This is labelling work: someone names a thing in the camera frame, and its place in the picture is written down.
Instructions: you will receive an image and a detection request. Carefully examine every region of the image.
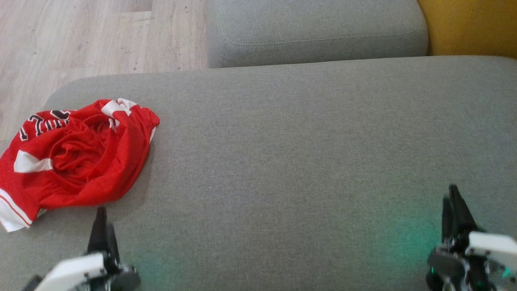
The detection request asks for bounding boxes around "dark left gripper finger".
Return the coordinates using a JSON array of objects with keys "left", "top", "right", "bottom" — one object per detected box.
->
[
  {"left": 88, "top": 207, "right": 108, "bottom": 255},
  {"left": 106, "top": 224, "right": 121, "bottom": 266}
]

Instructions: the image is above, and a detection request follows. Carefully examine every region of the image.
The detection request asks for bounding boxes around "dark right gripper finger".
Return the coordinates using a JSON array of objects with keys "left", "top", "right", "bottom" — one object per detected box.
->
[
  {"left": 442, "top": 196, "right": 454, "bottom": 243},
  {"left": 449, "top": 184, "right": 478, "bottom": 243}
]

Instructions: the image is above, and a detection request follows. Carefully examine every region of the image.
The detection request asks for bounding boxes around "white and dark right gripper body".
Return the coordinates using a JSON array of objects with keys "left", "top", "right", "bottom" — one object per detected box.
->
[{"left": 426, "top": 231, "right": 517, "bottom": 291}]

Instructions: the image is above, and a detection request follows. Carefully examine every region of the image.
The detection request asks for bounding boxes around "white and dark left gripper body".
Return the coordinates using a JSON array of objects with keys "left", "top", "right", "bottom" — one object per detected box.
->
[{"left": 23, "top": 252, "right": 142, "bottom": 291}]

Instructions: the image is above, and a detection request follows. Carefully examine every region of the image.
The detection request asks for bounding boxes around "red jersey with white sleeves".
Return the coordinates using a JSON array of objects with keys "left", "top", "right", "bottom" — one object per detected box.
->
[{"left": 0, "top": 98, "right": 160, "bottom": 233}]

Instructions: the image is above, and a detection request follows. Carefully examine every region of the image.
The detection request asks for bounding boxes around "yellow cushion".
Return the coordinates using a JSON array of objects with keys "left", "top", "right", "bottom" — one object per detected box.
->
[{"left": 417, "top": 0, "right": 517, "bottom": 60}]

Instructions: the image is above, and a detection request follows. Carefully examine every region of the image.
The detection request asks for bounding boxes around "grey sofa back cushion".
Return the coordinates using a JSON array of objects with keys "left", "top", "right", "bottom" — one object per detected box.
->
[{"left": 206, "top": 0, "right": 429, "bottom": 68}]

